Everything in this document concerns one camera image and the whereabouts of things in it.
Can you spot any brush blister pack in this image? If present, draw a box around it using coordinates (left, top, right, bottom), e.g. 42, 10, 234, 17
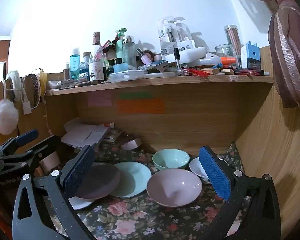
157, 17, 176, 43
174, 22, 193, 43

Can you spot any brown curtain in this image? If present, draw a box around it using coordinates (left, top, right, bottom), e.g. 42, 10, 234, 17
217, 0, 300, 108

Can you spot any light blue jar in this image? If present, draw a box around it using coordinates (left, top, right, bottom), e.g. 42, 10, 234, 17
113, 63, 129, 73

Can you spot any light green bowl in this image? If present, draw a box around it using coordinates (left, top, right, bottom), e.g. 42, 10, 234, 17
152, 149, 190, 172

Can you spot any green sticky note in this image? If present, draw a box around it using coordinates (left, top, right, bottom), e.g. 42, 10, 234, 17
119, 92, 152, 100

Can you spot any glass jar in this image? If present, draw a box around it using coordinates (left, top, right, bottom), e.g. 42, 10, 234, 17
214, 44, 237, 61

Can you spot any pink cosmetic bottle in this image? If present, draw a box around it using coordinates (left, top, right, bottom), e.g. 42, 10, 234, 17
137, 48, 153, 66

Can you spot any blue pencil sharpener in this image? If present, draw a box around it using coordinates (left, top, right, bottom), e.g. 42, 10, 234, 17
240, 41, 262, 70

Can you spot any blue liquid bottle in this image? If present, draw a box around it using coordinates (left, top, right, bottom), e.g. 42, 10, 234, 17
69, 48, 80, 80

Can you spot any white fluffy puff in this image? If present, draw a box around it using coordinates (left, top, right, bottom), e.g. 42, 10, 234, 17
0, 99, 19, 134

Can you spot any white plate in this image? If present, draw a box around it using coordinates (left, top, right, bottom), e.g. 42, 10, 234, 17
68, 196, 95, 210

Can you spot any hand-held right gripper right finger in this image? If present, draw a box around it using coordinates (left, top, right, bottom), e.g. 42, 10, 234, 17
198, 145, 282, 240

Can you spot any red tassel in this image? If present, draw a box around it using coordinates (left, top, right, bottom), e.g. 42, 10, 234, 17
187, 68, 211, 81

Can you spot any white foam tray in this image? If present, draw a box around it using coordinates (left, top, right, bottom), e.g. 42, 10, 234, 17
165, 46, 207, 64

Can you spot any light green plate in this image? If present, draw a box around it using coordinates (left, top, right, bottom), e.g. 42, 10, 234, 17
109, 161, 152, 198

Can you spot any brown lace headband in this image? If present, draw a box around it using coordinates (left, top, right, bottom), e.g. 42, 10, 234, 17
24, 74, 42, 110

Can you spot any orange sticky note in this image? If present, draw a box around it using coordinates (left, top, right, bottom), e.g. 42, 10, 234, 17
118, 99, 165, 114

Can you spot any wooden shelf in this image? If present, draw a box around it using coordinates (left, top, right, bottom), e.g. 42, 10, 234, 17
44, 75, 275, 97

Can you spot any dark purple plate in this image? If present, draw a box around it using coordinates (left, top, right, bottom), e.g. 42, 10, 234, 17
75, 164, 121, 200

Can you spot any floral tablecloth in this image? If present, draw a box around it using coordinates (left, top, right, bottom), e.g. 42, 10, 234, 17
50, 140, 250, 240

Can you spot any white panda print bowl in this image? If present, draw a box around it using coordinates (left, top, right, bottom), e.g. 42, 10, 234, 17
189, 157, 230, 184

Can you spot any clear bottle silver cap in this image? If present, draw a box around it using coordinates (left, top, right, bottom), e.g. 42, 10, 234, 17
122, 35, 137, 68

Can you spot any clear plastic case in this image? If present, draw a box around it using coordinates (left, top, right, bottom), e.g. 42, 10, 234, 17
109, 70, 147, 83

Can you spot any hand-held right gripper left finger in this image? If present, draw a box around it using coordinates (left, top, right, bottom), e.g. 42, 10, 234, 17
12, 145, 98, 240

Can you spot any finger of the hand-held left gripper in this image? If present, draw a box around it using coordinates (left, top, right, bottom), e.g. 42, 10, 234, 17
0, 135, 62, 175
0, 129, 39, 159

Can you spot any white fluffy headband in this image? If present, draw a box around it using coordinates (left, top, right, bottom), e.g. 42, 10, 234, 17
5, 70, 25, 101

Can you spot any clear pencil canister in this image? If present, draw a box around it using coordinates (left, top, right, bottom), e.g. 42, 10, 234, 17
224, 25, 242, 58

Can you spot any white printed bottle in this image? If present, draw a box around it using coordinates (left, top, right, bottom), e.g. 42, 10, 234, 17
89, 62, 104, 81

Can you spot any orange cap glue bottle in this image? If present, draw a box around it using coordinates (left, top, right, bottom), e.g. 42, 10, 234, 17
197, 56, 237, 67

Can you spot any green pump bottle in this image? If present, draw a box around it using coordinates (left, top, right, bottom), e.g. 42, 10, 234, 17
115, 28, 128, 61

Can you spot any tall glass bottle patterned cap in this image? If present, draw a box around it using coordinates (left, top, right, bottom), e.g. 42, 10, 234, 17
91, 32, 102, 63

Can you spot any stack of white papers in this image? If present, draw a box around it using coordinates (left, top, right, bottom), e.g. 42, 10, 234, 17
61, 120, 113, 148

